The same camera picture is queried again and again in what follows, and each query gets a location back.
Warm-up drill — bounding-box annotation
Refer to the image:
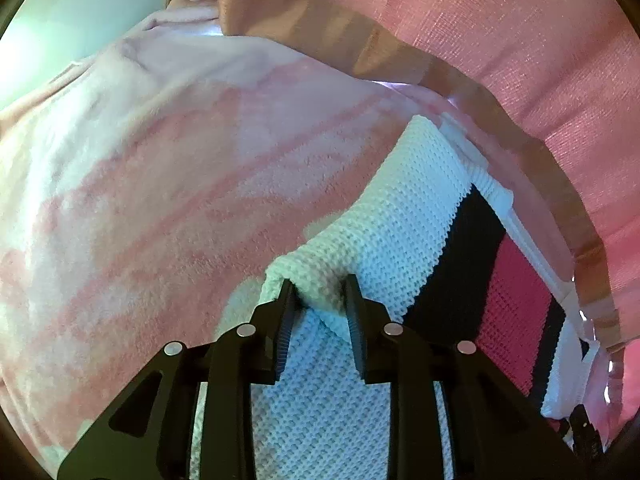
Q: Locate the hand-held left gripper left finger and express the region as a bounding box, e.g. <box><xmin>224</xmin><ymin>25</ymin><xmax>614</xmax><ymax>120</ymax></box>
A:
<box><xmin>57</xmin><ymin>279</ymin><xmax>301</xmax><ymax>480</ymax></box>

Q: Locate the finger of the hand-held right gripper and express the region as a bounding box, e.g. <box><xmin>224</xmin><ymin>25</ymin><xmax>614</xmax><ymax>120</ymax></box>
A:
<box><xmin>560</xmin><ymin>404</ymin><xmax>607</xmax><ymax>457</ymax></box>

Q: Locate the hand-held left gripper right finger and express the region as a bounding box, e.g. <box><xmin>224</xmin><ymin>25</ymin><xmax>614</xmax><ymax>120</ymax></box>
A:
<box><xmin>342</xmin><ymin>275</ymin><xmax>576</xmax><ymax>480</ymax></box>

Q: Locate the white knit sweater with stripes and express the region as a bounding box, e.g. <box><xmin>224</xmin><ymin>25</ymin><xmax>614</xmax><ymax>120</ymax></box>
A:
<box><xmin>187</xmin><ymin>115</ymin><xmax>603</xmax><ymax>480</ymax></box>

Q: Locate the pink and white fleece blanket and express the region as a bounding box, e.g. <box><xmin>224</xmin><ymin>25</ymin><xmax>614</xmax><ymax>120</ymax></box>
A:
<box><xmin>0</xmin><ymin>7</ymin><xmax>628</xmax><ymax>466</ymax></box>

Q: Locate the pink curtain with tan hem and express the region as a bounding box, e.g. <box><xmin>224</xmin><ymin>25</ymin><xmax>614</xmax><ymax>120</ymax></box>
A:
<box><xmin>167</xmin><ymin>0</ymin><xmax>640</xmax><ymax>411</ymax></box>

